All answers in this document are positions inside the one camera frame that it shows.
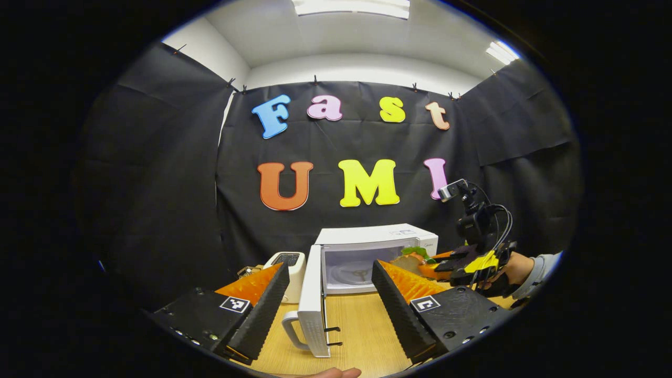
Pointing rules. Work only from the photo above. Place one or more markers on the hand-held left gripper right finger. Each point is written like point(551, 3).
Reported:
point(399, 317)

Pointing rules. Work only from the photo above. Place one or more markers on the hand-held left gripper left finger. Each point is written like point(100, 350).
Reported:
point(262, 315)

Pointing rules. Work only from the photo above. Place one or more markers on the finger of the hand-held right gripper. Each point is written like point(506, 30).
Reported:
point(455, 254)
point(438, 270)

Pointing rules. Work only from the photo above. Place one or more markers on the white microwave oven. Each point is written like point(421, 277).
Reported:
point(367, 236)

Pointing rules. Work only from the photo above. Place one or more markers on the white toaster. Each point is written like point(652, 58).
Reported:
point(294, 273)

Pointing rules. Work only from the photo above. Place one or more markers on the black backdrop cloth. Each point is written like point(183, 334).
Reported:
point(157, 184)

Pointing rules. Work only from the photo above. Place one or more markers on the small ceiling light panel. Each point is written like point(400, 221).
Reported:
point(502, 52)

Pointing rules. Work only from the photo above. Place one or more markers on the large ceiling light panel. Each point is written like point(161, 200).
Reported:
point(352, 8)

